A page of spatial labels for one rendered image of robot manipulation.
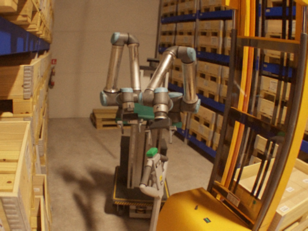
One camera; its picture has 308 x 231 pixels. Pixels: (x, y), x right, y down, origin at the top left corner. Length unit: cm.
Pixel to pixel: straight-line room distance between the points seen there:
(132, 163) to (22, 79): 179
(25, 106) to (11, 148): 30
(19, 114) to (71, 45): 508
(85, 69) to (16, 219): 600
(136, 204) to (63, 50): 478
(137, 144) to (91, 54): 420
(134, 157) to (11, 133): 171
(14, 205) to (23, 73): 95
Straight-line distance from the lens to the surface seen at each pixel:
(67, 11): 660
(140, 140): 277
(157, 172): 139
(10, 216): 84
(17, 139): 153
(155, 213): 156
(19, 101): 156
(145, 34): 700
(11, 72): 154
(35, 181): 271
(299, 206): 203
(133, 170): 288
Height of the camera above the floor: 196
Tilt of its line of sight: 15 degrees down
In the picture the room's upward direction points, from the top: 5 degrees clockwise
